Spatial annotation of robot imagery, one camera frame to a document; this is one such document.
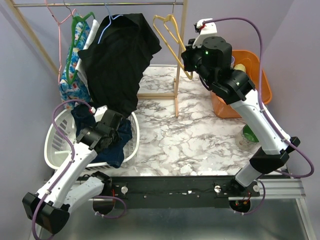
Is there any yellow hanger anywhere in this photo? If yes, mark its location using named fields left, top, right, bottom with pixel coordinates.
left=152, top=3, right=193, bottom=80

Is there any black pleated skirt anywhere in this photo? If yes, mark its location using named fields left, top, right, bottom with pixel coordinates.
left=78, top=13, right=162, bottom=118

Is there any light blue wire hanger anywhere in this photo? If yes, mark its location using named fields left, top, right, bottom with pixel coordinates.
left=97, top=2, right=124, bottom=45

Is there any blue denim skirt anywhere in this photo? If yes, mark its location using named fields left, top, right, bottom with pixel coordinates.
left=71, top=104, right=133, bottom=169

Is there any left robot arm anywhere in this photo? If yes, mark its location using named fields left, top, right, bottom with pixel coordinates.
left=22, top=109, right=123, bottom=240

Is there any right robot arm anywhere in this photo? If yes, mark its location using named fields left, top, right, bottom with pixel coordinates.
left=181, top=36, right=301, bottom=196

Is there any green hanger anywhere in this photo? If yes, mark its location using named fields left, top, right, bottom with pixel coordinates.
left=67, top=11, right=96, bottom=86

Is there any cream cup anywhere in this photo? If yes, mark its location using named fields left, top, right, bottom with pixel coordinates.
left=234, top=63, right=246, bottom=72

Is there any orange plastic bin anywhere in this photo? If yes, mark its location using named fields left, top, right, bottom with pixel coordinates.
left=209, top=49, right=273, bottom=119

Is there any wooden clothes rack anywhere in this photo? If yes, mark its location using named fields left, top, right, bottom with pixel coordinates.
left=6, top=0, right=188, bottom=117

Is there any green interior mug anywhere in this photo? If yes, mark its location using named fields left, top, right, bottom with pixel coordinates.
left=235, top=124, right=259, bottom=151

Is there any white cloth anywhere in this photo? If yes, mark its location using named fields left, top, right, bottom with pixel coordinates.
left=75, top=19, right=100, bottom=87

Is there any floral blue garment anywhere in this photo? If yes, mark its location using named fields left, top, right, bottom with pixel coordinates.
left=58, top=21, right=91, bottom=102

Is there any white laundry basket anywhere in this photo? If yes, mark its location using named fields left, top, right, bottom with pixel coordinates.
left=44, top=109, right=140, bottom=170

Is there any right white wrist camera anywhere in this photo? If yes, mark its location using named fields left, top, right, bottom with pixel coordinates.
left=192, top=18, right=218, bottom=49

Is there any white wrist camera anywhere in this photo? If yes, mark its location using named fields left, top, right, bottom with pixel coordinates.
left=94, top=105, right=108, bottom=123
left=192, top=18, right=218, bottom=49

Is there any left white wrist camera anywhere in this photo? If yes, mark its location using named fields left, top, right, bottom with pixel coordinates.
left=94, top=105, right=108, bottom=123

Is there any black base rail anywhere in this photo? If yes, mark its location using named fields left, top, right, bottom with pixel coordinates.
left=101, top=175, right=260, bottom=209

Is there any pink wire hanger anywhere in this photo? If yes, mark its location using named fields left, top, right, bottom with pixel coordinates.
left=44, top=0, right=77, bottom=83

